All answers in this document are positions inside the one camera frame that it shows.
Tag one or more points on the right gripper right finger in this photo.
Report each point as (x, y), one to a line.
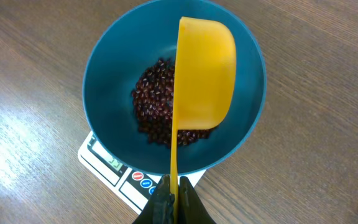
(190, 208)

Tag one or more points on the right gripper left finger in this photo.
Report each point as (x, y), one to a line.
(159, 209)

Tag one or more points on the yellow plastic measuring scoop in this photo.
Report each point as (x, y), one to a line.
(205, 73)

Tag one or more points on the white digital kitchen scale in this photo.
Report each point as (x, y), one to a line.
(131, 186)

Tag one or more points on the red beans in bowl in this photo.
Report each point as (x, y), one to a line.
(153, 102)

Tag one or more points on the teal plastic bowl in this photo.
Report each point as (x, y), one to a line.
(135, 42)

